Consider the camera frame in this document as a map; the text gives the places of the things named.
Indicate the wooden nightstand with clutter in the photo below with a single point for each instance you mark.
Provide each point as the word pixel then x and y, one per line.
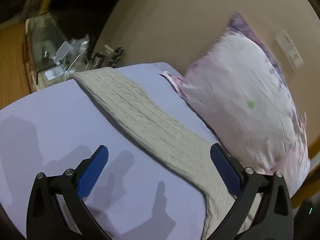
pixel 50 58

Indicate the black device with green light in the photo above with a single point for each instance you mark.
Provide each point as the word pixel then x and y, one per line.
pixel 306 220

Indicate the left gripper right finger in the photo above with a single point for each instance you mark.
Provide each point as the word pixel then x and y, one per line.
pixel 273 218

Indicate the beige cable knit sweater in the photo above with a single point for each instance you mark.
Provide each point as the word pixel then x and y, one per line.
pixel 130 102

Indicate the lavender bed sheet mattress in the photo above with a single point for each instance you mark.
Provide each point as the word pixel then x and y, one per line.
pixel 135 197

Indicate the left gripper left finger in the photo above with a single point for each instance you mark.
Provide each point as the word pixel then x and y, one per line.
pixel 45 219

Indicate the left pink floral pillow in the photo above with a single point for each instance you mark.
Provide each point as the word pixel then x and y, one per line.
pixel 237 88

